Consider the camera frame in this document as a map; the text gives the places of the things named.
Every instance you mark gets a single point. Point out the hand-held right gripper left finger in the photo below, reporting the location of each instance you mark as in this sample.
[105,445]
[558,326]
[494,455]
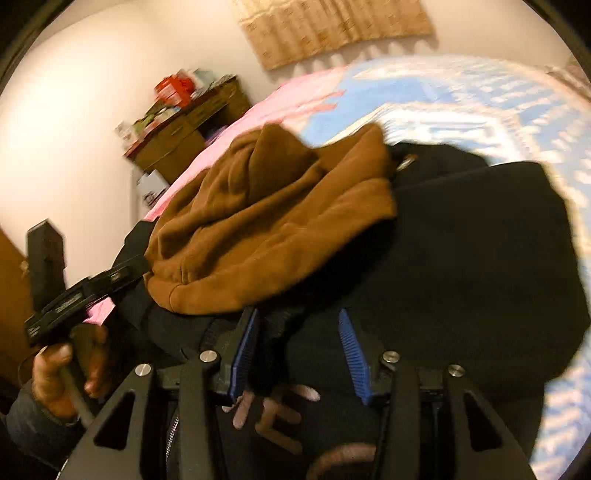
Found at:
[242,357]

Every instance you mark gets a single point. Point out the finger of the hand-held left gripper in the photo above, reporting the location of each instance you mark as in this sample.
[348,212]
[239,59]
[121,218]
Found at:
[131,276]

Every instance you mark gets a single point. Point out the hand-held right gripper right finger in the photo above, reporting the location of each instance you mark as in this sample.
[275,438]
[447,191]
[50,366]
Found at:
[354,357]

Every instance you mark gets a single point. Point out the black hooded zip jacket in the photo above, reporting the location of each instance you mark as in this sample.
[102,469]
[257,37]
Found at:
[461,254]

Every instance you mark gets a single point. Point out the person's left forearm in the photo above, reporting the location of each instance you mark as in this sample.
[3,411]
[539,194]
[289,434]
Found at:
[27,424]

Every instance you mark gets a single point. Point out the person's left hand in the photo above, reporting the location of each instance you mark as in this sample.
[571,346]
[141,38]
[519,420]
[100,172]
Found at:
[51,383]

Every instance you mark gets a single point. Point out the brown wooden panel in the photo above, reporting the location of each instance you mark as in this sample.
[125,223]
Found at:
[14,300]

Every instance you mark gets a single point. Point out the white printed paper bag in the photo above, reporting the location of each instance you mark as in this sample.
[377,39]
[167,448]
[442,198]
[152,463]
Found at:
[150,188]

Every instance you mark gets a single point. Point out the brown wooden desk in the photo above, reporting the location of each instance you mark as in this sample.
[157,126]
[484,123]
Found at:
[184,138]

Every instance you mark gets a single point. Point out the green cloth pile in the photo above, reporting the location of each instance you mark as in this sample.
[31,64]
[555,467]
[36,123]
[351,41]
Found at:
[159,114]

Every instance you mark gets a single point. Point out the red gift box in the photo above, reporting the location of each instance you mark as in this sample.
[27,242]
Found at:
[173,88]

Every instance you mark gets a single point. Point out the bed with pink blue sheet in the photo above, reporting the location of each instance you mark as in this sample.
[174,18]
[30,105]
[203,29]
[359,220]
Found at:
[461,92]

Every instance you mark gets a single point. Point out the beige window curtain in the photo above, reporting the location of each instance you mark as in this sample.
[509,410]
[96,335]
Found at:
[332,27]

